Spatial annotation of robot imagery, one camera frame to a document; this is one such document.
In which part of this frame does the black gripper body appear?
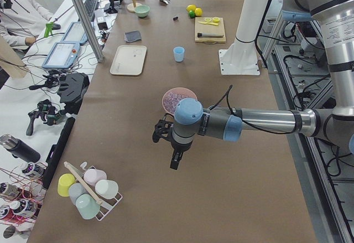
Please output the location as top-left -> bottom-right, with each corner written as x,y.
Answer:
152,120 -> 185,162

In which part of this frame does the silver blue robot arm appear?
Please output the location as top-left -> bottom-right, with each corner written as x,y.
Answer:
152,0 -> 353,169

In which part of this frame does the pink bowl of ice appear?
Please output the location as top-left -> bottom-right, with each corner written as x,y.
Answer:
162,87 -> 197,115

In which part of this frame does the white cup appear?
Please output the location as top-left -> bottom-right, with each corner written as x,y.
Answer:
95,179 -> 119,199

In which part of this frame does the light blue plastic cup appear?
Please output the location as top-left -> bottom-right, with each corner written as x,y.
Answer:
173,46 -> 185,63

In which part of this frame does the pink cup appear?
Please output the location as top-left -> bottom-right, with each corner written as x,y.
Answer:
84,168 -> 107,186

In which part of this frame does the mint green cup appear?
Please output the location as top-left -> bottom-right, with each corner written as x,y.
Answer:
75,194 -> 100,220

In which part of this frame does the grey cup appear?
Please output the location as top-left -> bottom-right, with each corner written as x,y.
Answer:
69,183 -> 87,205

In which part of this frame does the yellow cup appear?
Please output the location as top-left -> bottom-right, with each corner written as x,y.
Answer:
57,173 -> 76,197

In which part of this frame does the cream plastic tray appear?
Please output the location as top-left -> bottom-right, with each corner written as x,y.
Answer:
110,45 -> 147,76

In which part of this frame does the grey folded cloth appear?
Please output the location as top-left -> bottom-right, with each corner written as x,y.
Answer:
124,30 -> 142,43

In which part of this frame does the steel muddler black tip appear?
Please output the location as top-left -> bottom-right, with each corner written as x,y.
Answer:
197,33 -> 224,38

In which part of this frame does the black plastic stand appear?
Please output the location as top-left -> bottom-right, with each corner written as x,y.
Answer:
57,73 -> 90,115

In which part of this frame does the wooden cutting board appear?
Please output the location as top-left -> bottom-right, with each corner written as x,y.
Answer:
195,17 -> 226,44

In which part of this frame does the yellow plastic knife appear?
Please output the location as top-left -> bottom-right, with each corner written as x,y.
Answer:
197,21 -> 219,26

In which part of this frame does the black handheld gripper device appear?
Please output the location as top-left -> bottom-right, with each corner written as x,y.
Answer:
26,99 -> 66,136

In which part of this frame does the green lime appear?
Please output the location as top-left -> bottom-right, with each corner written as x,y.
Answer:
189,11 -> 196,19

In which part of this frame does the mint green bowl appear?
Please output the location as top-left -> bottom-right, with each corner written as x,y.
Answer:
134,4 -> 150,18

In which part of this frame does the lemon half near edge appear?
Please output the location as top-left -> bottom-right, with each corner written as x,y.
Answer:
212,17 -> 220,23

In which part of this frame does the whole yellow lemon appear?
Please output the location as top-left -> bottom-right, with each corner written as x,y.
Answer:
194,8 -> 203,17
186,4 -> 196,12

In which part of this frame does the teach pendant near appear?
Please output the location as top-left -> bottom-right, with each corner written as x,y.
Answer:
42,41 -> 80,69

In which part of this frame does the teach pendant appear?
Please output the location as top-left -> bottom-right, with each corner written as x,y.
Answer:
42,41 -> 80,69
61,22 -> 88,45

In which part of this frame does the teach pendant far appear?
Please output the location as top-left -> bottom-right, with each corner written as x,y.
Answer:
61,22 -> 88,45

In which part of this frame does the black keyboard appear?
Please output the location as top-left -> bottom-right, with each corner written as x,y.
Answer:
84,0 -> 99,22

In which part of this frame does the black thermos bottle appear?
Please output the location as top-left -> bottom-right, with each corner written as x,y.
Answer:
1,134 -> 40,163

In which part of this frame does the seated person white shirt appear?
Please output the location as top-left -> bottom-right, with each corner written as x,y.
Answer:
1,0 -> 53,57

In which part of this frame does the white wire cup rack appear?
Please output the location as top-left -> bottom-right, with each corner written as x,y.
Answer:
64,161 -> 123,221

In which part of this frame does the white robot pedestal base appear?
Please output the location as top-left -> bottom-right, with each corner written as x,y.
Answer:
219,0 -> 270,75

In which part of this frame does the aluminium frame post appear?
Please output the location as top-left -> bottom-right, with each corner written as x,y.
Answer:
72,0 -> 103,63

